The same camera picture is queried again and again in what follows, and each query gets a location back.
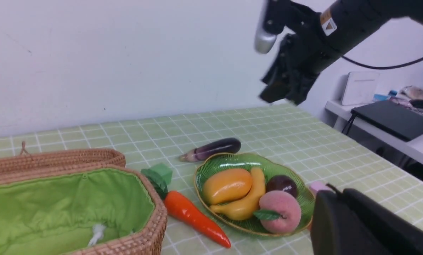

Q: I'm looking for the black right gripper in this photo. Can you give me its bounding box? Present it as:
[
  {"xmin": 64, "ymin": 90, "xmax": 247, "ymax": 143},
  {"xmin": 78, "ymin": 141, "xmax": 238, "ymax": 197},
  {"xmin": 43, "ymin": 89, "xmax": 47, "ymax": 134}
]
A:
[{"xmin": 259, "ymin": 0, "xmax": 388, "ymax": 106}]

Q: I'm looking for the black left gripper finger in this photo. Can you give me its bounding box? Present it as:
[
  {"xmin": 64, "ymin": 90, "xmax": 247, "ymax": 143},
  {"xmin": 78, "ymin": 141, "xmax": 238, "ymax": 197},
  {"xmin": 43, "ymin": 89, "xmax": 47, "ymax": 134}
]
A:
[{"xmin": 310, "ymin": 184, "xmax": 423, "ymax": 255}]

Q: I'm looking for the pink toy peach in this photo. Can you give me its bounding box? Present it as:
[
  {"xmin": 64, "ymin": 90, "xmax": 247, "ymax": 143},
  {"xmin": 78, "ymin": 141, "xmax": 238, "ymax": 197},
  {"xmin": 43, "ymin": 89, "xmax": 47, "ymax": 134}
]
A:
[{"xmin": 253, "ymin": 190, "xmax": 301, "ymax": 234}]

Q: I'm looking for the dark purple toy mangosteen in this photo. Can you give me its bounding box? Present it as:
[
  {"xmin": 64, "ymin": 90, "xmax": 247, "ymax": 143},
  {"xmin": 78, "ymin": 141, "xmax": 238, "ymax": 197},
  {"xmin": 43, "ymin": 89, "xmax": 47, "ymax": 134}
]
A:
[{"xmin": 266, "ymin": 175, "xmax": 298, "ymax": 198}]

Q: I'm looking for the purple toy eggplant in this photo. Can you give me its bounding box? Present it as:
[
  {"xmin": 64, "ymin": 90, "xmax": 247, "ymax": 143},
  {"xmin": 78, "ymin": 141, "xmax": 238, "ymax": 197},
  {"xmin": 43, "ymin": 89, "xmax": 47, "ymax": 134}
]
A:
[{"xmin": 179, "ymin": 137, "xmax": 241, "ymax": 163}]

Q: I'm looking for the yellow toy banana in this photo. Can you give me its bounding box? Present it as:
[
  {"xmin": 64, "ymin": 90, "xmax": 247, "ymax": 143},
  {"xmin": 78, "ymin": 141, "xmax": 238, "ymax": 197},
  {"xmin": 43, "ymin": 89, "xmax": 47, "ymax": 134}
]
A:
[{"xmin": 210, "ymin": 167, "xmax": 266, "ymax": 221}]

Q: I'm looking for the orange toy mango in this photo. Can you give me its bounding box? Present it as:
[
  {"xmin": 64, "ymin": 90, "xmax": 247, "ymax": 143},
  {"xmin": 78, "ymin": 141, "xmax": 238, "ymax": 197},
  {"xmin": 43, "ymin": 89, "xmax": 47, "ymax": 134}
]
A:
[{"xmin": 202, "ymin": 168, "xmax": 253, "ymax": 205}]

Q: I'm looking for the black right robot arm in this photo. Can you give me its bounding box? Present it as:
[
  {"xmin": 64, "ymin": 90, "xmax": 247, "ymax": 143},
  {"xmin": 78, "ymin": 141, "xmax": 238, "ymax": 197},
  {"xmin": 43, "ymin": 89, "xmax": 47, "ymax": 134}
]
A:
[{"xmin": 254, "ymin": 0, "xmax": 423, "ymax": 105}]

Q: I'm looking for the pink-purple foam cube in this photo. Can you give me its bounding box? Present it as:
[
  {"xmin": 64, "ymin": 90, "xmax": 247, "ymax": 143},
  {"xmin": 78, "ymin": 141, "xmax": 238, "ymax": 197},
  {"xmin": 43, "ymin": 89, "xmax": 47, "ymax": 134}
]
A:
[{"xmin": 308, "ymin": 181, "xmax": 334, "ymax": 198}]

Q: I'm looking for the white box device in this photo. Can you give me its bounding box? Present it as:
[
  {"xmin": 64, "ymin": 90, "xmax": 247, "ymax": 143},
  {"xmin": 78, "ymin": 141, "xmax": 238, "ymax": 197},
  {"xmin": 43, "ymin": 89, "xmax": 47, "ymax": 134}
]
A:
[{"xmin": 341, "ymin": 72, "xmax": 380, "ymax": 106}]

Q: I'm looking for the green leaf-shaped glass plate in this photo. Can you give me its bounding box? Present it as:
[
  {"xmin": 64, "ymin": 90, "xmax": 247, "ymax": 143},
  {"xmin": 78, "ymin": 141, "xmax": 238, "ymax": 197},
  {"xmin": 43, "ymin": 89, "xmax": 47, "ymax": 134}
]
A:
[{"xmin": 193, "ymin": 153, "xmax": 315, "ymax": 237}]

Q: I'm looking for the white side table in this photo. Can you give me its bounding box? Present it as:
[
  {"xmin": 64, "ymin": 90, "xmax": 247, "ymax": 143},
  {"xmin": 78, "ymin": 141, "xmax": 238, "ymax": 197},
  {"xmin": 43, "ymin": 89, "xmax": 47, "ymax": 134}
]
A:
[{"xmin": 325, "ymin": 100, "xmax": 423, "ymax": 164}]

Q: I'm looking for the black laptop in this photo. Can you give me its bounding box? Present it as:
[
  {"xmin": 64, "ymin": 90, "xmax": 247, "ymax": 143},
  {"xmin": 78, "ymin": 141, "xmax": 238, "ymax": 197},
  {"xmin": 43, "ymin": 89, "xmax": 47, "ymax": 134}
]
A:
[{"xmin": 350, "ymin": 101, "xmax": 423, "ymax": 142}]

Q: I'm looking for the green foam cube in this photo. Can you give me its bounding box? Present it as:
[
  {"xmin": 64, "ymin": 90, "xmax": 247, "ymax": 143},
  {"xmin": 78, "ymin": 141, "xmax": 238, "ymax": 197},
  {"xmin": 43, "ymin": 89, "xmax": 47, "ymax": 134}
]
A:
[{"xmin": 149, "ymin": 163, "xmax": 173, "ymax": 186}]

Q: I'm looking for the orange toy carrot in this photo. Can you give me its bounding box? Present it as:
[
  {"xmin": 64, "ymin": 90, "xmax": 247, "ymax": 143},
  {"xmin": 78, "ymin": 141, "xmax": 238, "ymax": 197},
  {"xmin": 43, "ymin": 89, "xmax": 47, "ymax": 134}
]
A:
[{"xmin": 140, "ymin": 169, "xmax": 231, "ymax": 249}]

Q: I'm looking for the woven wicker basket green lining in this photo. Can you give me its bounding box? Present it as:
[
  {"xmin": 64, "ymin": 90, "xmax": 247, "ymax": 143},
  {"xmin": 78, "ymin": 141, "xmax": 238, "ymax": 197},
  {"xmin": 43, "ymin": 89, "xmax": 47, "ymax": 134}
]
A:
[{"xmin": 0, "ymin": 165, "xmax": 167, "ymax": 255}]

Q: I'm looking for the woven wicker basket lid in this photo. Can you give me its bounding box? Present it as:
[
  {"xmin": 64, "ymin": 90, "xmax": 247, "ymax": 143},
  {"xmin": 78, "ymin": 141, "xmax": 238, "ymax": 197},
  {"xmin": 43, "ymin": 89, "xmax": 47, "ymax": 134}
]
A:
[{"xmin": 0, "ymin": 141, "xmax": 126, "ymax": 180}]

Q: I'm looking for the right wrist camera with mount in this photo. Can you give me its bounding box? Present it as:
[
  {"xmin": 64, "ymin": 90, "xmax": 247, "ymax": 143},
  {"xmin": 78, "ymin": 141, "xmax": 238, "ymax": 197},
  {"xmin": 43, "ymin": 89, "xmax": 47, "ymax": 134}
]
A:
[{"xmin": 254, "ymin": 0, "xmax": 320, "ymax": 54}]

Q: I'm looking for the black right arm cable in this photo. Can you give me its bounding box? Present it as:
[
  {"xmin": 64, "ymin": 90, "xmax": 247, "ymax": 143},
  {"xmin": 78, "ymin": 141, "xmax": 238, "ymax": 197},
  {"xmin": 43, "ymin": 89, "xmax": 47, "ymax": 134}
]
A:
[{"xmin": 341, "ymin": 48, "xmax": 423, "ymax": 70}]

